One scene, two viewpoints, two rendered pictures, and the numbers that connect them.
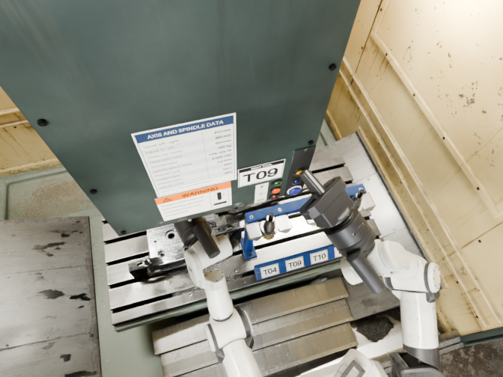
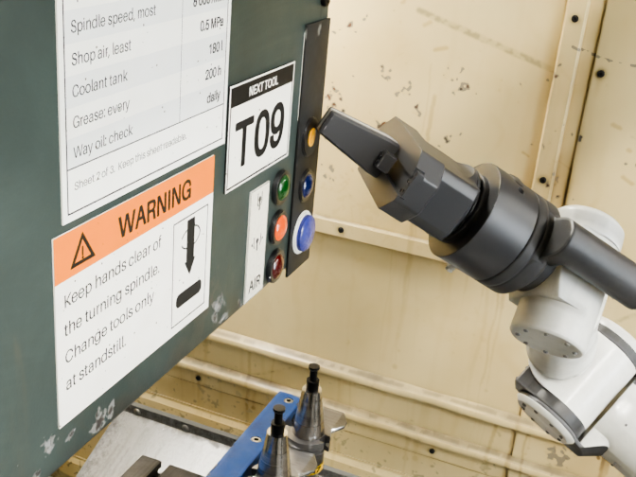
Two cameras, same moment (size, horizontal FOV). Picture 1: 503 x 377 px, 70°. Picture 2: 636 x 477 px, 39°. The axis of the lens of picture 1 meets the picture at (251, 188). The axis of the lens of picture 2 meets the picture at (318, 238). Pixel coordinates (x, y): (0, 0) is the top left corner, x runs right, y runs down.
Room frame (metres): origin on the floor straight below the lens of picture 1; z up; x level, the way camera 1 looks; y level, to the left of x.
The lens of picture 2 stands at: (-0.01, 0.40, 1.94)
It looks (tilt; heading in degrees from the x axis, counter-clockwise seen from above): 23 degrees down; 310
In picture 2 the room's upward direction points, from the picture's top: 5 degrees clockwise
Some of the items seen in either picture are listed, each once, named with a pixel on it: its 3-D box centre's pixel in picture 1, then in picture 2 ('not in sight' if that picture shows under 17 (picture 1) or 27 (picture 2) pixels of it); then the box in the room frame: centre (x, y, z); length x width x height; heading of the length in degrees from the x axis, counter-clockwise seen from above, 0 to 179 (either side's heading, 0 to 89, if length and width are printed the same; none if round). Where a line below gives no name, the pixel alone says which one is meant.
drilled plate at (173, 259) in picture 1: (183, 234); not in sight; (0.56, 0.28, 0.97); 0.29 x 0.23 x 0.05; 109
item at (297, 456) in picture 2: not in sight; (291, 461); (0.60, -0.33, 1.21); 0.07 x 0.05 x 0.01; 19
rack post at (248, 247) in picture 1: (248, 235); not in sight; (0.54, 0.00, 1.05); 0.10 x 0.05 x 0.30; 19
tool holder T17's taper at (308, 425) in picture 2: (356, 200); (309, 410); (0.62, -0.38, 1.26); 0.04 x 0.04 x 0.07
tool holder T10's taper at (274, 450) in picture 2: not in sight; (275, 454); (0.58, -0.28, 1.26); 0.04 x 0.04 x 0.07
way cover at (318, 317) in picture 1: (260, 337); not in sight; (0.20, -0.08, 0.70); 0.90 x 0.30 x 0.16; 109
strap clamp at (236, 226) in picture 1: (225, 231); not in sight; (0.58, 0.10, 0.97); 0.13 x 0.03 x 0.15; 109
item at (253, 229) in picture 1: (254, 231); not in sight; (0.49, -0.02, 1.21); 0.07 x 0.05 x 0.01; 19
